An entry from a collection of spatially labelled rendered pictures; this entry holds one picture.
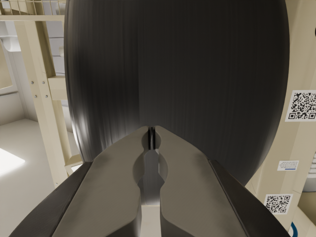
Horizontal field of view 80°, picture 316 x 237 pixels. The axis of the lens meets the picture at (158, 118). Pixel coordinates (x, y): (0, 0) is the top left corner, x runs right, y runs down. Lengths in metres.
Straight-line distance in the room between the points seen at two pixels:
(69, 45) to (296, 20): 0.42
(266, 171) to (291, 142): 0.10
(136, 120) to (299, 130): 0.43
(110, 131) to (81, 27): 0.12
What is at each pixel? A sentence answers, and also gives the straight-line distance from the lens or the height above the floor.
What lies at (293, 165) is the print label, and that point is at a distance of 0.61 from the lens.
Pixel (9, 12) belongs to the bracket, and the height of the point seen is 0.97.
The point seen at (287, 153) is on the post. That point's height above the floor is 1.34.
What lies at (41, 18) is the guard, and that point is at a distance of 0.93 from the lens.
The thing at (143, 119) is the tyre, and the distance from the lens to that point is 0.22.
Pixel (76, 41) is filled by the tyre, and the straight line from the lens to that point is 0.25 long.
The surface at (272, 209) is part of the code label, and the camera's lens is 0.68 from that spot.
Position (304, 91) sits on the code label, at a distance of 0.53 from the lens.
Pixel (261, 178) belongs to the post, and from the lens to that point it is 0.60.
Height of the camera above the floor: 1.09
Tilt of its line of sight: 21 degrees up
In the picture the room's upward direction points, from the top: 180 degrees clockwise
